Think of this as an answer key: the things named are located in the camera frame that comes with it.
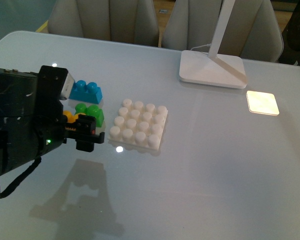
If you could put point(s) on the beige chair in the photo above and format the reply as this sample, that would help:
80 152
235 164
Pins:
252 31
125 21

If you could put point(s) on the white desk lamp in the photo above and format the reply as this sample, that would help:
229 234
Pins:
213 68

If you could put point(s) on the beige right chair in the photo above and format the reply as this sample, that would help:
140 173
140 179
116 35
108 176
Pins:
252 31

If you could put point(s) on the blue three-stud toy block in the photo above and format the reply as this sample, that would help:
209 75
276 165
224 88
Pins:
86 92

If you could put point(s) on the beige left chair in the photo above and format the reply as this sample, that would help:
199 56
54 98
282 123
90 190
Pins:
125 21

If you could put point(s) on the yellow two-stud toy block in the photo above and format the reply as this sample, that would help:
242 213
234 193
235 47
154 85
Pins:
72 118

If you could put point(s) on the green two-stud toy block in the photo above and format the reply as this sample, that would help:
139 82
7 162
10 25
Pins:
92 110

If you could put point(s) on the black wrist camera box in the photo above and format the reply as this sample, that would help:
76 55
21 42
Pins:
54 82

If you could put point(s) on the white studded base plate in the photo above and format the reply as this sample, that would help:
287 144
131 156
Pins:
139 124

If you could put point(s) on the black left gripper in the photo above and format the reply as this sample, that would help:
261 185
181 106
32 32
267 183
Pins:
31 125

